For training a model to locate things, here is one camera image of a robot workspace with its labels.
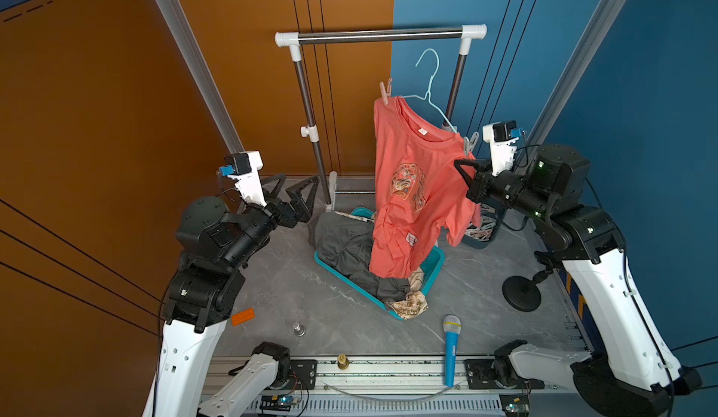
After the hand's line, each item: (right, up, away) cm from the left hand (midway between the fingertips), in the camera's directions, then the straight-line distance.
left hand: (302, 174), depth 54 cm
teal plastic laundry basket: (+33, -26, +35) cm, 54 cm away
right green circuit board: (+51, -57, +17) cm, 78 cm away
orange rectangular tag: (-25, -39, +29) cm, 55 cm away
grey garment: (+5, -19, +35) cm, 40 cm away
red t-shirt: (+26, -4, +16) cm, 31 cm away
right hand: (+32, +3, +5) cm, 32 cm away
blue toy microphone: (+36, -41, +24) cm, 59 cm away
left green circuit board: (-10, -57, +17) cm, 60 cm away
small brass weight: (+6, -48, +20) cm, 52 cm away
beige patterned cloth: (+26, -33, +22) cm, 47 cm away
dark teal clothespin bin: (+53, -18, +45) cm, 72 cm away
